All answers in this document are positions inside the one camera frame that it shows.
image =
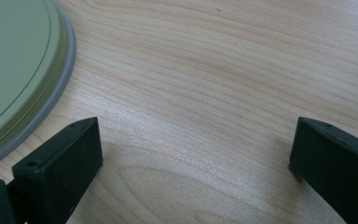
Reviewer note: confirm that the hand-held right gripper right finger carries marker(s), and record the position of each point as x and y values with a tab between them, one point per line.
338	168

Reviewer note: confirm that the green round plate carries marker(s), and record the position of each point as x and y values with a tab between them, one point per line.
12	62

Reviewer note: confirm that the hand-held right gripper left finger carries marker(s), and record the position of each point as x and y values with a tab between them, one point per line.
59	161

